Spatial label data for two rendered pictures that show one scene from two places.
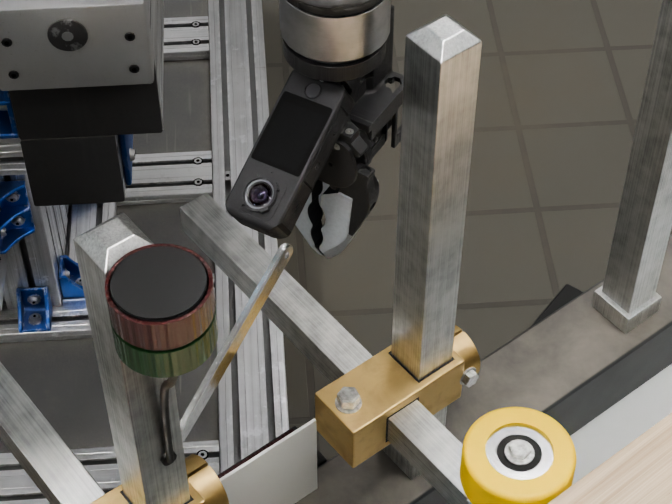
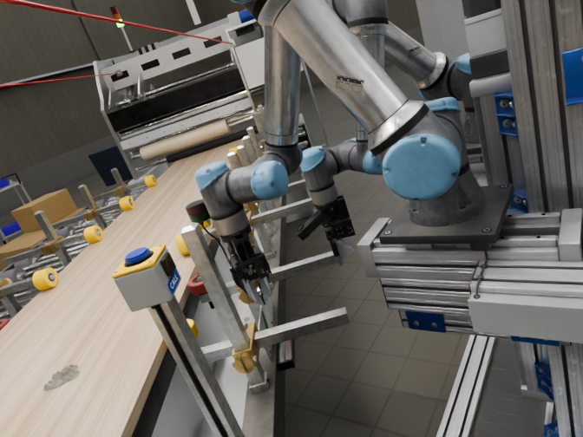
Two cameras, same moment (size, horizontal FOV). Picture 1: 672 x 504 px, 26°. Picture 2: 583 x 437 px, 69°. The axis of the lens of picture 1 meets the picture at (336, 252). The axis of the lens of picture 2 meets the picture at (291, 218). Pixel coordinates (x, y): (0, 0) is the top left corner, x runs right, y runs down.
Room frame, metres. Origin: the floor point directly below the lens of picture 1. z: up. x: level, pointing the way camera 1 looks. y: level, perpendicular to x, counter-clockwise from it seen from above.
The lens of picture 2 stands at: (1.50, -0.55, 1.43)
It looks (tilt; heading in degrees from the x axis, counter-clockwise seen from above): 20 degrees down; 135
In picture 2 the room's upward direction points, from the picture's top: 20 degrees counter-clockwise
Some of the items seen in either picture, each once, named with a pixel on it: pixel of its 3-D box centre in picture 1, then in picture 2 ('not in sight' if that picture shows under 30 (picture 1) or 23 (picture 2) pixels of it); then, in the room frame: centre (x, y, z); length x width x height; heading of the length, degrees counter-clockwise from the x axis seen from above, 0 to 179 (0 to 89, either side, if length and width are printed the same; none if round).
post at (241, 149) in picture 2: not in sight; (258, 194); (0.10, 0.72, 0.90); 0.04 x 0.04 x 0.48; 38
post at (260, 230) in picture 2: not in sight; (252, 207); (0.26, 0.52, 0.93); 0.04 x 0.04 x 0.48; 38
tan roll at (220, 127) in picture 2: not in sight; (206, 133); (-1.47, 1.84, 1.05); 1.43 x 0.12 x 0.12; 38
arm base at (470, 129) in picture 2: not in sight; (488, 117); (1.12, 0.74, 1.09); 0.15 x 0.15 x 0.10
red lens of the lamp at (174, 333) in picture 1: (160, 296); (196, 207); (0.53, 0.10, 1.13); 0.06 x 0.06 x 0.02
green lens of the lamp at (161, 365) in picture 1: (164, 324); (199, 215); (0.53, 0.10, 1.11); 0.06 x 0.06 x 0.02
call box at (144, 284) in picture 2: not in sight; (149, 278); (0.88, -0.27, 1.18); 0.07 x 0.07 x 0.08; 38
